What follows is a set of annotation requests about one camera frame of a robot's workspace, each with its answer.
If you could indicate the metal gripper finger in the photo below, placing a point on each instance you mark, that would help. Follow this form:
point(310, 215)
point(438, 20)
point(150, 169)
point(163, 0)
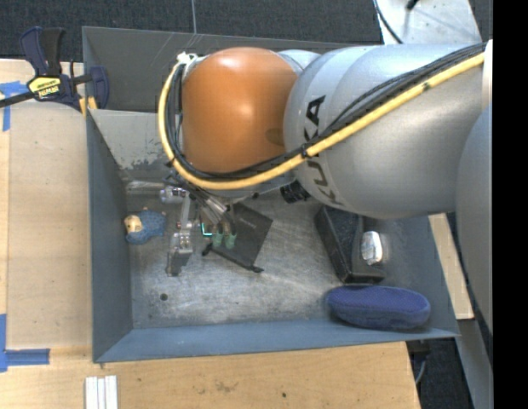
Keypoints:
point(174, 195)
point(181, 245)

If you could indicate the blue and cream soft toy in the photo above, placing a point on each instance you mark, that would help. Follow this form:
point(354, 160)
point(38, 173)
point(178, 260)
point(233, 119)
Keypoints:
point(147, 227)

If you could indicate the black flat plate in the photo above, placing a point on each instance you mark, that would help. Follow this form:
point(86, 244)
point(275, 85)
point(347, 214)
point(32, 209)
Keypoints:
point(249, 232)

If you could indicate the grey metal bin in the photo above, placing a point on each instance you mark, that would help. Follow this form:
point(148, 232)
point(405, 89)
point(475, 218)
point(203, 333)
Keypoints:
point(230, 301)

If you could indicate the black rectangular block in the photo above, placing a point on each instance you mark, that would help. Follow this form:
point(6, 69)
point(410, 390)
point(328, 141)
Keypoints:
point(338, 241)

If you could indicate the white crumpled packet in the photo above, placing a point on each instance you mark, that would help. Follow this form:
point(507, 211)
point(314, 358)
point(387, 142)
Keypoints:
point(371, 247)

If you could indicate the dark blue oval pouch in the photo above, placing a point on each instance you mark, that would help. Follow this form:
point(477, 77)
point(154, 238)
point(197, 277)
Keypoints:
point(377, 307)

